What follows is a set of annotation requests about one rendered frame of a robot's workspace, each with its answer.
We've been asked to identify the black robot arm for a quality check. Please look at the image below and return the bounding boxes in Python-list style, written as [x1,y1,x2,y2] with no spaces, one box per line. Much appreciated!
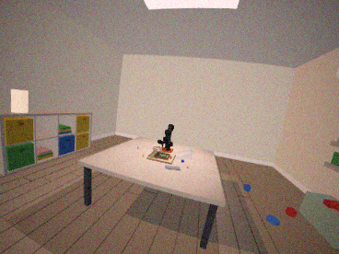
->
[163,124,174,151]

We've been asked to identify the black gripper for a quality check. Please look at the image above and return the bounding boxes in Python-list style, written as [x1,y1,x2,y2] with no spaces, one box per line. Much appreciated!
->
[158,140,173,149]

